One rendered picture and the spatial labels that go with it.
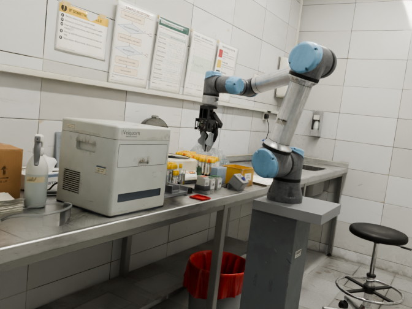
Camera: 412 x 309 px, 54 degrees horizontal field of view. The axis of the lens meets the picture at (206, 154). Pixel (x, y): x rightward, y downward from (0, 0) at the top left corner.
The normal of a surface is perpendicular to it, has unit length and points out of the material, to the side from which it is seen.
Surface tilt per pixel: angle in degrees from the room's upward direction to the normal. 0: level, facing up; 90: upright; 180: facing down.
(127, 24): 93
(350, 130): 90
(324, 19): 90
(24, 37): 90
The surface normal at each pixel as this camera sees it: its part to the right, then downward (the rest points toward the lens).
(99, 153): -0.54, 0.02
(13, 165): 0.79, 0.15
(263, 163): -0.71, 0.13
